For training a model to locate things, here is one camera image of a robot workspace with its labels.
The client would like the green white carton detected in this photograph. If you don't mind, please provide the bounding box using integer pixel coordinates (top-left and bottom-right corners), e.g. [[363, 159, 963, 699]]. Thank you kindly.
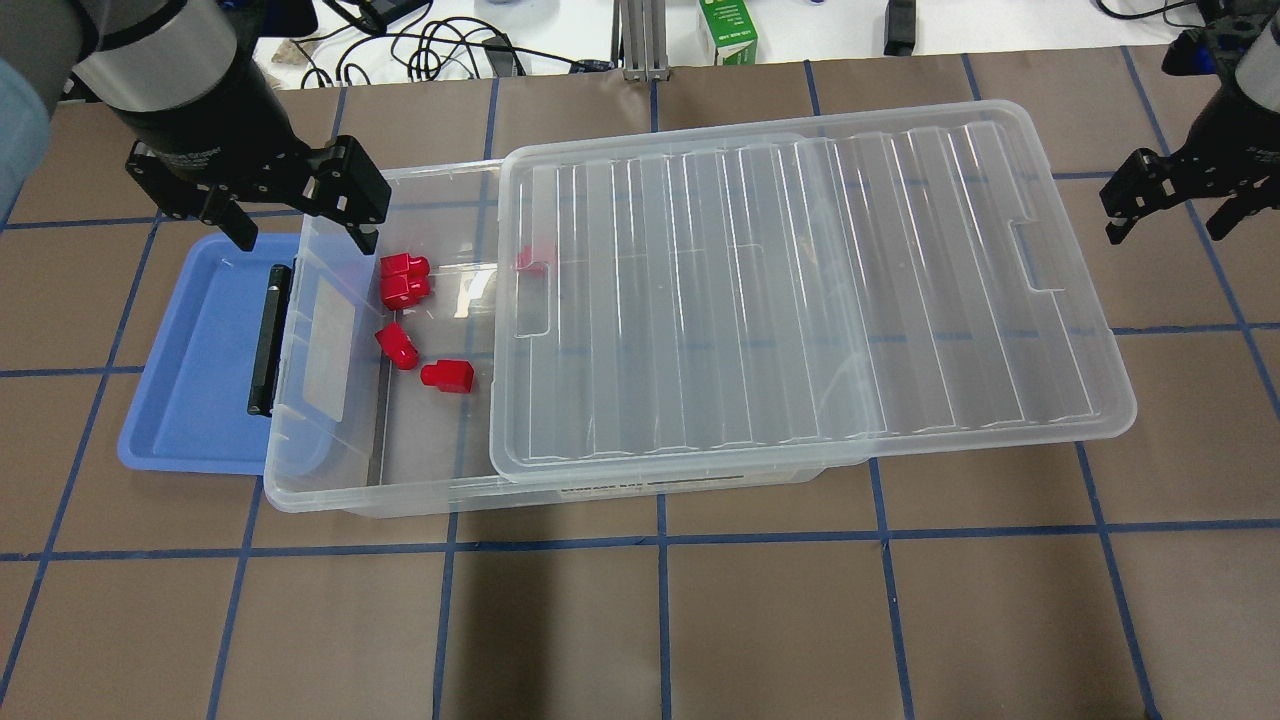
[[696, 0, 760, 67]]

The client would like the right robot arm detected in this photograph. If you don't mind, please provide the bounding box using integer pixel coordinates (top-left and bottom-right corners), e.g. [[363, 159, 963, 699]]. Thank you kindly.
[[1100, 1, 1279, 245]]

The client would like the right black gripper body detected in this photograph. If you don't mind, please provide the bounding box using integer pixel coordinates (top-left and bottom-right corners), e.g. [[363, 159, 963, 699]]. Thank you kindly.
[[1100, 85, 1279, 222]]

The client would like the clear plastic box lid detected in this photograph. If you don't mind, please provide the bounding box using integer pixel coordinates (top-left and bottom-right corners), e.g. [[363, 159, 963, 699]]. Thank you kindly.
[[489, 100, 1137, 483]]

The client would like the aluminium frame post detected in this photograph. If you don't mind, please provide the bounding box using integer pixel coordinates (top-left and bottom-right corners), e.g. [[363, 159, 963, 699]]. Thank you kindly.
[[611, 0, 669, 82]]

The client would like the black box latch handle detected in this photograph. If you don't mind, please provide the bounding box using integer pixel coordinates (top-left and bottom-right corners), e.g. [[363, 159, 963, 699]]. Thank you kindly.
[[247, 264, 293, 416]]

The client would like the red block in box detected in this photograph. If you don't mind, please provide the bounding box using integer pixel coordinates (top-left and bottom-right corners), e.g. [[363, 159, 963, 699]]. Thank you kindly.
[[379, 274, 433, 313], [374, 322, 420, 372], [379, 252, 431, 278]]

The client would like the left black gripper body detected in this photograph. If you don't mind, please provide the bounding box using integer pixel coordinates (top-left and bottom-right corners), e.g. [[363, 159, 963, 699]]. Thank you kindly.
[[125, 60, 392, 229]]

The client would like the blue plastic tray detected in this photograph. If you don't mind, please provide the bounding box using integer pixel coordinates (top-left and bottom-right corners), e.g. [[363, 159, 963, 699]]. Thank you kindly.
[[116, 233, 300, 477]]

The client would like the red block under lid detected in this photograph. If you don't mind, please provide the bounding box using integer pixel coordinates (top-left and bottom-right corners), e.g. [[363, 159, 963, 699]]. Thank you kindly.
[[515, 245, 558, 278]]

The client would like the black cable bundle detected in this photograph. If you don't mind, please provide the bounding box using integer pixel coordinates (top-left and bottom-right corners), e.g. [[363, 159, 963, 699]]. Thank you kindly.
[[291, 10, 602, 91]]

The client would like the clear plastic storage box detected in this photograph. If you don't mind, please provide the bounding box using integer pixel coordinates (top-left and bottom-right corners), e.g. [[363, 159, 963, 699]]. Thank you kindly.
[[265, 160, 820, 518]]

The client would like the black power adapter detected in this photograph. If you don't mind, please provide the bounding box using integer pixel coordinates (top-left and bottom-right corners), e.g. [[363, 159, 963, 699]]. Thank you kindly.
[[353, 0, 433, 35]]

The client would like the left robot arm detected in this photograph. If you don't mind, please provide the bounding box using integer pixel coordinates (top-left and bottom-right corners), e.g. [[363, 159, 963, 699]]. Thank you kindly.
[[1, 1, 392, 255]]

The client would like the red block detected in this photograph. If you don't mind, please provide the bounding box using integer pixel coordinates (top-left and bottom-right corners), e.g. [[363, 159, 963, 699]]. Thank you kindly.
[[374, 322, 420, 372], [379, 252, 431, 278], [379, 274, 433, 313], [419, 357, 475, 395], [515, 245, 558, 278]]

